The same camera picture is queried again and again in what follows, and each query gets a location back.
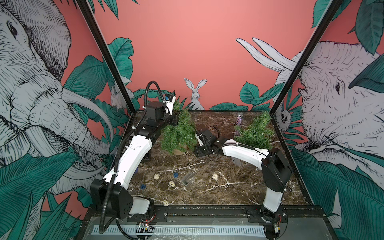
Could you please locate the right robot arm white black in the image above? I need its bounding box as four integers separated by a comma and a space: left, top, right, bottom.
194, 129, 293, 224

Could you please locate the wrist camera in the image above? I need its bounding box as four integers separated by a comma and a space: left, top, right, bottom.
195, 134, 204, 147
164, 94, 176, 116

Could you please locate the white ring bead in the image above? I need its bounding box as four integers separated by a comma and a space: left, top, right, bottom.
169, 181, 176, 189

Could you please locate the black frame post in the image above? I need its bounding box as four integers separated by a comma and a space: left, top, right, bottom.
76, 0, 136, 115
270, 0, 343, 117

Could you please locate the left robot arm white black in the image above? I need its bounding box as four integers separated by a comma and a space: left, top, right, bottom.
91, 90, 179, 234

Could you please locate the purple glitter tube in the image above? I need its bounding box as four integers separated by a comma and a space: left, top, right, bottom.
234, 112, 243, 137

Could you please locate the small clear plastic cup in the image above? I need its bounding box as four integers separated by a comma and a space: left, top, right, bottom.
181, 172, 196, 187

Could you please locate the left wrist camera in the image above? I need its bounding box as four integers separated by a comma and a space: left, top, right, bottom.
164, 94, 176, 116

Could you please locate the white slotted cable duct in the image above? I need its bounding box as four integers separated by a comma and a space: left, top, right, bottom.
90, 224, 266, 237

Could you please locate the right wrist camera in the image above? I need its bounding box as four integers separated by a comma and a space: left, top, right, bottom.
195, 134, 204, 147

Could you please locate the right black frame post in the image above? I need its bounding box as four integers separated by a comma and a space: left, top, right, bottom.
270, 0, 343, 117

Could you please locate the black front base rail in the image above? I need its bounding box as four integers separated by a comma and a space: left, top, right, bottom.
80, 204, 331, 224

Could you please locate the left black frame post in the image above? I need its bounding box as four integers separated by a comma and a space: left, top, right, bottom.
76, 0, 136, 115

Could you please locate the green christmas tree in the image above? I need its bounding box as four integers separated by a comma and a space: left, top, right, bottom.
234, 112, 275, 149
161, 100, 197, 155

